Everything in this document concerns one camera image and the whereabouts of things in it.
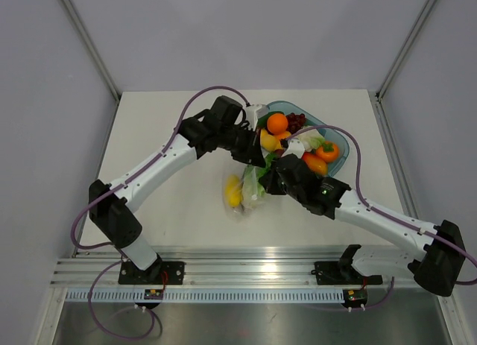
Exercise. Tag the clear dotted zip bag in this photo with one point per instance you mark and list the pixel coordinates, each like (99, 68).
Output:
(238, 212)

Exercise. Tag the yellow bell pepper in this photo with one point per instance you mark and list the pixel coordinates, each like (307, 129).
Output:
(232, 191)

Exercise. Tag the aluminium mounting rail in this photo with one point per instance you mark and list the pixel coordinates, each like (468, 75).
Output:
(243, 267)

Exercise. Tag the white slotted cable duct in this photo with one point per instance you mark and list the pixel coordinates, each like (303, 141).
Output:
(176, 295)

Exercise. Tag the aluminium frame post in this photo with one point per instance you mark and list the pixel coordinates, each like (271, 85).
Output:
(405, 49)
(73, 15)

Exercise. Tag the dark red plum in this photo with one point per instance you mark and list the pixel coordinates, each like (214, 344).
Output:
(279, 152)

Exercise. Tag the left aluminium frame post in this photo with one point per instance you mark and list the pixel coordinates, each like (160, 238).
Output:
(73, 15)

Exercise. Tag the orange fruit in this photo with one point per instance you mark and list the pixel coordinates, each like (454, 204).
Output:
(277, 123)

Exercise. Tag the white cauliflower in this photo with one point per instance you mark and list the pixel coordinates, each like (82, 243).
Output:
(311, 140)

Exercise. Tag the yellow peach fruit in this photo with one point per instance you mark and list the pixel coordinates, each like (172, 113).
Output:
(269, 142)

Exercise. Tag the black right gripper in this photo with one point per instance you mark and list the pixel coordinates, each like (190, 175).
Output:
(269, 181)

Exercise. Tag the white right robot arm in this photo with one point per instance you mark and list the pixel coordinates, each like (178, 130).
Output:
(432, 255)

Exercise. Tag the green cucumber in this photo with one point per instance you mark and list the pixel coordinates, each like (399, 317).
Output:
(262, 121)

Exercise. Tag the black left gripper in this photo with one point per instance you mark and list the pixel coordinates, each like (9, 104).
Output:
(253, 153)

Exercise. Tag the teal plastic basket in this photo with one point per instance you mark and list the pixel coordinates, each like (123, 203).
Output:
(330, 135)

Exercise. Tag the green white lettuce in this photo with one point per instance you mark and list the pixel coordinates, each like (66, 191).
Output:
(252, 191)

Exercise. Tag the right aluminium frame post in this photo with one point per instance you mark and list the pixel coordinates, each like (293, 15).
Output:
(405, 49)

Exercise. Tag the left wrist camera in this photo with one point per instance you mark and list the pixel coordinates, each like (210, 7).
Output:
(254, 112)

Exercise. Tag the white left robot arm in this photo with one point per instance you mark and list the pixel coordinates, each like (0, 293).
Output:
(114, 205)

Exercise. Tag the orange persimmon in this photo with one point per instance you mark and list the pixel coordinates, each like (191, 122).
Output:
(328, 152)

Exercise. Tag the red grapes bunch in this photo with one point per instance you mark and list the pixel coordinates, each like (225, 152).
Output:
(295, 122)

